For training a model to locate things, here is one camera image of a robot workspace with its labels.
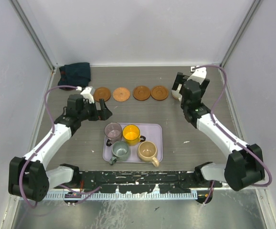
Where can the purple glass mug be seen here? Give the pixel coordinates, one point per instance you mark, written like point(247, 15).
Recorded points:
point(113, 133)

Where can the beige ceramic mug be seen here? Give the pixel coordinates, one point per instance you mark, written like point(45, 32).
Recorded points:
point(147, 152)

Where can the dark brown wooden coaster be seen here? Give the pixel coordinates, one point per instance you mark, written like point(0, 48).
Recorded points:
point(141, 93)

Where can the lavender plastic tray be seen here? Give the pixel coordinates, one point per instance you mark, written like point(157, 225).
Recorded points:
point(152, 132)

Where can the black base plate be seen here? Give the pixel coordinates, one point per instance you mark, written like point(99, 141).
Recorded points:
point(137, 182)

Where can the white slotted cable duct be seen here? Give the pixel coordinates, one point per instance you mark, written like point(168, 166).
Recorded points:
point(61, 195)

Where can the white ceramic mug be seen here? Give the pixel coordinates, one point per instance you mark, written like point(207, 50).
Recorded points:
point(176, 92)

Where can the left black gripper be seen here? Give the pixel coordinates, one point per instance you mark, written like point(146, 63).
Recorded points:
point(102, 114)

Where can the brown wooden round coaster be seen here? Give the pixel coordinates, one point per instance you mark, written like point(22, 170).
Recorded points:
point(159, 93)

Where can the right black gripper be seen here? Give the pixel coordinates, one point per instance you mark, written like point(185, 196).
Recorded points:
point(180, 79)

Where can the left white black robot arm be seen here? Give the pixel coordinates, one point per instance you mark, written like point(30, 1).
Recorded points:
point(28, 175)

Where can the grey ceramic mug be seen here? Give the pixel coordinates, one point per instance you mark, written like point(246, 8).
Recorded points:
point(121, 152)

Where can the yellow mug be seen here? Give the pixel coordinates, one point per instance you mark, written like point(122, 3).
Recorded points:
point(132, 136)

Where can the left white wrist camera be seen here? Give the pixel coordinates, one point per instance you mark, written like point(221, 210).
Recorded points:
point(87, 93)

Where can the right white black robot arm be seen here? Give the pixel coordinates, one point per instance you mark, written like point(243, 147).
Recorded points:
point(244, 162)

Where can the dark blue folded cloth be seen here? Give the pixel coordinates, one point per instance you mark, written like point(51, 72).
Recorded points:
point(76, 74)

